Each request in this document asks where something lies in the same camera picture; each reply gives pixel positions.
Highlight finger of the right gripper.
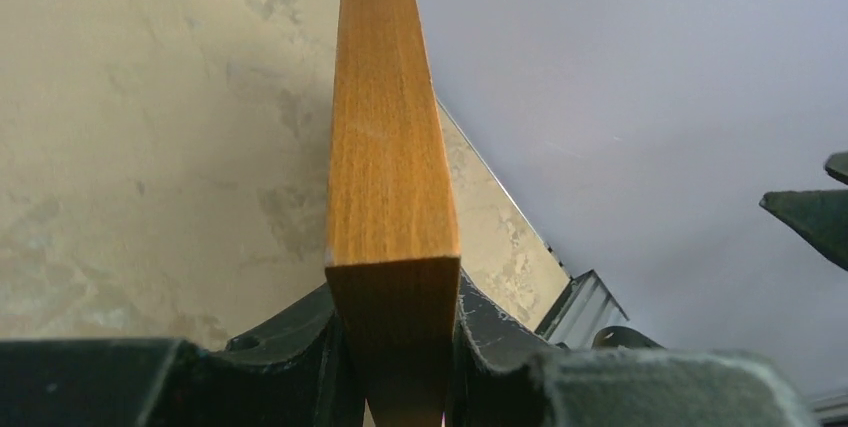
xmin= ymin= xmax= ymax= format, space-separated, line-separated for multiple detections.
xmin=759 ymin=190 xmax=847 ymax=271
xmin=824 ymin=151 xmax=848 ymax=186

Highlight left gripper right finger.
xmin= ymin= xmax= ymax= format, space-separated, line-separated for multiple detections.
xmin=446 ymin=274 xmax=818 ymax=426

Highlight aluminium rail frame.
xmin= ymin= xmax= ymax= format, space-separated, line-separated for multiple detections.
xmin=437 ymin=99 xmax=848 ymax=427

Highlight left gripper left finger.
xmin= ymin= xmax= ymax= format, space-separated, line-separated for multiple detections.
xmin=1 ymin=286 xmax=365 ymax=426

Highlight wooden picture frame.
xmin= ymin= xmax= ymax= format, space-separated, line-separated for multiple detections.
xmin=325 ymin=0 xmax=461 ymax=426

